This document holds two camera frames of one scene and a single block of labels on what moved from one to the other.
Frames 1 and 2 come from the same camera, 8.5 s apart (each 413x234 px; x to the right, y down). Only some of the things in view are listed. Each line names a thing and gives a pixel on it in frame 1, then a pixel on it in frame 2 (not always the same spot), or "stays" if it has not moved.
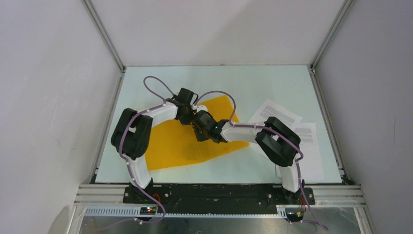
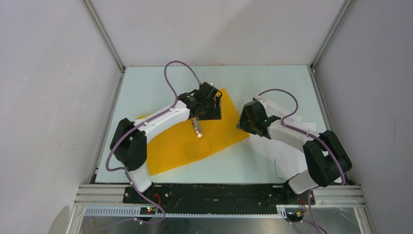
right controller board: (295, 216) stays
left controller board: (147, 210) stays
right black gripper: (199, 137) to (241, 124)
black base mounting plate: (218, 199) stays
